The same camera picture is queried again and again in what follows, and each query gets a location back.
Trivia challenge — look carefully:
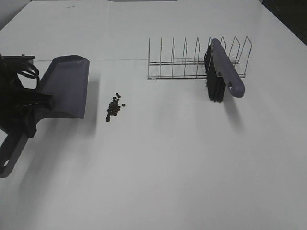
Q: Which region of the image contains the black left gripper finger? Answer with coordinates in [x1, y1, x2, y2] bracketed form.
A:
[33, 93, 55, 110]
[23, 110, 37, 138]

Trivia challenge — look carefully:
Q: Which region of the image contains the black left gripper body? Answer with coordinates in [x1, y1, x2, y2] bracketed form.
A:
[0, 55, 41, 133]

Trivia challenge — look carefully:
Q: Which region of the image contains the purple plastic dustpan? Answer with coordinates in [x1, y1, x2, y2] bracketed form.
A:
[0, 55, 90, 178]

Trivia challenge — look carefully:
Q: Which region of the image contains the pile of coffee beans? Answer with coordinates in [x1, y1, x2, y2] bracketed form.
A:
[106, 93, 126, 122]

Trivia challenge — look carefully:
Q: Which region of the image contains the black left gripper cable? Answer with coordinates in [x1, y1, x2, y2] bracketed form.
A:
[14, 62, 40, 88]

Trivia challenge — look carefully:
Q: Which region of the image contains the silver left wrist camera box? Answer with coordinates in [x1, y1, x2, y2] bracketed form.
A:
[2, 55, 35, 64]

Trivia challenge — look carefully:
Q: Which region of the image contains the metal wire rack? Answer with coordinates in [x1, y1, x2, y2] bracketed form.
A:
[147, 36, 253, 80]

